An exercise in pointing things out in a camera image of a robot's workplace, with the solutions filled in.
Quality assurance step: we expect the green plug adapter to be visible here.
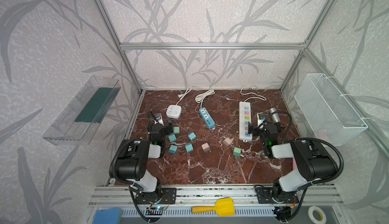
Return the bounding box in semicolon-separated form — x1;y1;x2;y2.
173;127;180;134
233;147;243;158

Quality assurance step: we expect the white square power strip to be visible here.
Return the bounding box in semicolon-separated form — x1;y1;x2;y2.
166;105;182;119

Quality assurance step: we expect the pink plug adapter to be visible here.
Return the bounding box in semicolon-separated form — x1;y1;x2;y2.
201;143;211;153
222;138;233;147

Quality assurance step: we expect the blue power strip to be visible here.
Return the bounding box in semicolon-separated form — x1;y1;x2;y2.
199;108;215;129

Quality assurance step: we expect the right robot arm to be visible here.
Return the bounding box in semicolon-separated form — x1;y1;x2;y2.
248;110;344;198

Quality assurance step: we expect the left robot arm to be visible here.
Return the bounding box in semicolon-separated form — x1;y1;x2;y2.
109;111;173;196

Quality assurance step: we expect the teal plug adapter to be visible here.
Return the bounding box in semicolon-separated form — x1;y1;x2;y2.
168;133;177;143
185;143;193;153
168;145;178;155
187;132;197;141

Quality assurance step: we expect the teal plug adapter lower left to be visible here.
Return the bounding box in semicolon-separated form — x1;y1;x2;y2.
168;145;178;155

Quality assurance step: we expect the teal plug adapter lower centre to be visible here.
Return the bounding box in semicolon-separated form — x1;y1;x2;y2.
185;143;193;153

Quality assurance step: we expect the silver hair dryer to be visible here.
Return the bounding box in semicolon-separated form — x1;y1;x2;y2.
269;108;281;124

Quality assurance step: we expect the white long power strip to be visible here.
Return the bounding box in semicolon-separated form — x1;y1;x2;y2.
239;101;252;142

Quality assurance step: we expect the purple pink toy rake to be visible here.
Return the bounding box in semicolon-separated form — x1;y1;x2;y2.
292;158;297;170

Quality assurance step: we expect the yellow toy shovel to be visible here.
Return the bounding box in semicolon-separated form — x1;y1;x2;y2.
191;198;235;217

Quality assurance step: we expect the white tape roll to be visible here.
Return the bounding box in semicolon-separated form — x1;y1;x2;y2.
308;206;327;224

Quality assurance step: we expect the blue sponge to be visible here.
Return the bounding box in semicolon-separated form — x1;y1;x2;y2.
92;208;123;224

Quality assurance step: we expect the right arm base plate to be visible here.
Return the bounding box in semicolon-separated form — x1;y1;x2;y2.
254;185;299;205

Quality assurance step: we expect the white wire basket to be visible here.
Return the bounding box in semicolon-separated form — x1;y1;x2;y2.
294;73;368;146

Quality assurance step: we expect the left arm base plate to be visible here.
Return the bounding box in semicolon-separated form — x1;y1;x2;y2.
135;188;177;204

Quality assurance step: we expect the aluminium frame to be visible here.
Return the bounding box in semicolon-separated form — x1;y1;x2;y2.
99;0;389;224

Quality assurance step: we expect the clear plastic wall shelf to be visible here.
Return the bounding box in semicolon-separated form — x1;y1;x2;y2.
43;76;121;146

